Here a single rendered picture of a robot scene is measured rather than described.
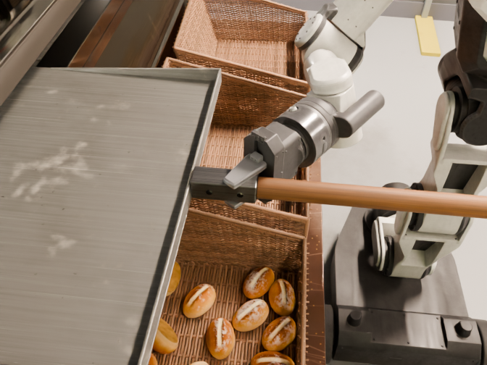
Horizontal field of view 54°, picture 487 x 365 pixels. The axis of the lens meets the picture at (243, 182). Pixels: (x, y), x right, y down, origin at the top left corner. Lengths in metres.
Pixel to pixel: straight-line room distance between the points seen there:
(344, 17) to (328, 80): 0.28
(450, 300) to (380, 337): 0.32
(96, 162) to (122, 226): 0.14
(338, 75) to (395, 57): 2.65
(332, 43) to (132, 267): 0.61
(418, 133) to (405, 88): 0.43
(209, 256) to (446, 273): 0.99
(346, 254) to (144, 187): 1.30
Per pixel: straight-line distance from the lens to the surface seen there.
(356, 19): 1.02
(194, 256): 1.29
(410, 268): 1.71
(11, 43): 0.53
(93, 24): 1.11
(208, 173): 0.65
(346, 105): 0.76
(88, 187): 0.70
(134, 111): 0.82
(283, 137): 0.66
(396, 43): 3.58
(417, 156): 2.63
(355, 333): 1.67
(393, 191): 0.66
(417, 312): 1.80
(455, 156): 1.28
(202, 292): 1.20
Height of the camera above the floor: 1.66
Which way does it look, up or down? 45 degrees down
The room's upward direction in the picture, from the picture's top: straight up
